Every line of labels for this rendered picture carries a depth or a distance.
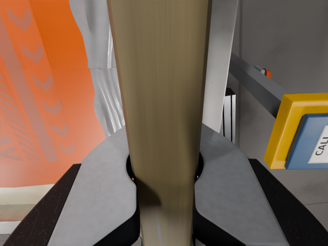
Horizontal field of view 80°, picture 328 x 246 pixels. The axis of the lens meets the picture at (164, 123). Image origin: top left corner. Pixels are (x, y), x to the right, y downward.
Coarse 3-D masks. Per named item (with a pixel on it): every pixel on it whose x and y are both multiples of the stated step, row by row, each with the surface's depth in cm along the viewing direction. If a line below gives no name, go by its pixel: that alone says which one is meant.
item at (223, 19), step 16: (224, 0) 18; (224, 16) 18; (224, 32) 19; (208, 48) 20; (224, 48) 20; (208, 64) 21; (224, 64) 21; (208, 80) 22; (224, 80) 22; (208, 96) 23; (224, 96) 23; (208, 112) 24; (0, 208) 37; (16, 208) 37; (32, 208) 37; (0, 224) 35; (16, 224) 35
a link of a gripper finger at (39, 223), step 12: (72, 168) 9; (60, 180) 8; (72, 180) 8; (48, 192) 8; (60, 192) 8; (48, 204) 7; (60, 204) 7; (36, 216) 7; (48, 216) 7; (24, 228) 6; (36, 228) 6; (48, 228) 6; (12, 240) 6; (24, 240) 6; (36, 240) 6; (48, 240) 6
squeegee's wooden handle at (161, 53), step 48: (144, 0) 5; (192, 0) 5; (144, 48) 6; (192, 48) 6; (144, 96) 6; (192, 96) 6; (144, 144) 7; (192, 144) 8; (144, 192) 9; (192, 192) 9; (144, 240) 11
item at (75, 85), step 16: (64, 80) 25; (80, 80) 25; (64, 96) 26; (80, 96) 26; (80, 112) 27; (80, 128) 29; (96, 128) 29; (80, 144) 30; (96, 144) 30; (0, 176) 34; (16, 176) 34; (32, 176) 34; (48, 176) 34
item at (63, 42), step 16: (32, 0) 21; (48, 0) 21; (64, 0) 21; (48, 16) 21; (64, 16) 21; (48, 32) 22; (64, 32) 22; (80, 32) 22; (48, 48) 23; (64, 48) 23; (80, 48) 23; (64, 64) 24; (80, 64) 24
